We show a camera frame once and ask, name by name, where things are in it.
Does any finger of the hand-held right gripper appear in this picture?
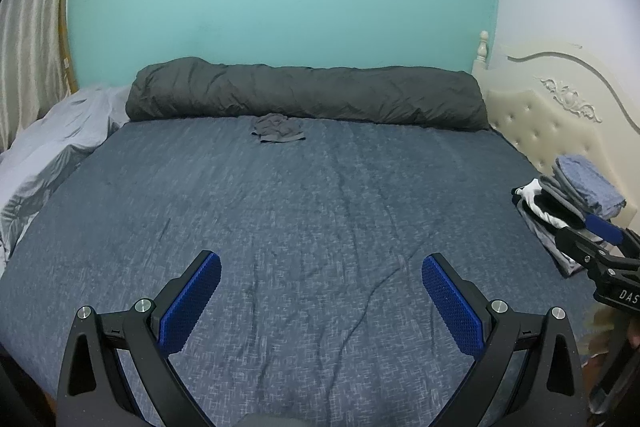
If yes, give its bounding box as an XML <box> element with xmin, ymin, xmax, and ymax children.
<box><xmin>554</xmin><ymin>226</ymin><xmax>614</xmax><ymax>272</ymax></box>
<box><xmin>584</xmin><ymin>213</ymin><xmax>640</xmax><ymax>258</ymax></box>

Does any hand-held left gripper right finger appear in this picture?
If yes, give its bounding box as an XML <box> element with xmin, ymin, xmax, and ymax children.
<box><xmin>421</xmin><ymin>253</ymin><xmax>583</xmax><ymax>427</ymax></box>

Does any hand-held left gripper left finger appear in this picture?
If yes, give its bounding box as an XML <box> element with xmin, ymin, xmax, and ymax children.
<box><xmin>56</xmin><ymin>249</ymin><xmax>222</xmax><ymax>427</ymax></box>

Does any stack of clothes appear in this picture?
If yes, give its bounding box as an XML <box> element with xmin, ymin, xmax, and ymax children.
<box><xmin>511</xmin><ymin>154</ymin><xmax>627</xmax><ymax>279</ymax></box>

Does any grey underwear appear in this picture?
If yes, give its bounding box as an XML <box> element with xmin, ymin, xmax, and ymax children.
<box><xmin>251</xmin><ymin>112</ymin><xmax>306</xmax><ymax>144</ymax></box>

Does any cream bed headboard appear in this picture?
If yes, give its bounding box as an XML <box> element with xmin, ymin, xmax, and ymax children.
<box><xmin>472</xmin><ymin>31</ymin><xmax>640</xmax><ymax>233</ymax></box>

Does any blue bed sheet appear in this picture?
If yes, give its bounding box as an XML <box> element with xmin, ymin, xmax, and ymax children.
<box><xmin>0</xmin><ymin>114</ymin><xmax>601</xmax><ymax>427</ymax></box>

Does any light grey sheet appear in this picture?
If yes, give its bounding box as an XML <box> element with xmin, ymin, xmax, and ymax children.
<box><xmin>0</xmin><ymin>85</ymin><xmax>132</xmax><ymax>263</ymax></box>

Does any rolled dark grey duvet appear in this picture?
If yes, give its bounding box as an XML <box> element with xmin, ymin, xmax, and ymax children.
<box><xmin>125</xmin><ymin>56</ymin><xmax>491</xmax><ymax>132</ymax></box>

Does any beige curtain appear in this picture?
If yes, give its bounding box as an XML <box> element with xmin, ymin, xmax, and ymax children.
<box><xmin>0</xmin><ymin>0</ymin><xmax>83</xmax><ymax>155</ymax></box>

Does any yellow wooden frame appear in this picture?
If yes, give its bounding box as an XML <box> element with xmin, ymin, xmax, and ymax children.
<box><xmin>59</xmin><ymin>0</ymin><xmax>79</xmax><ymax>92</ymax></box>

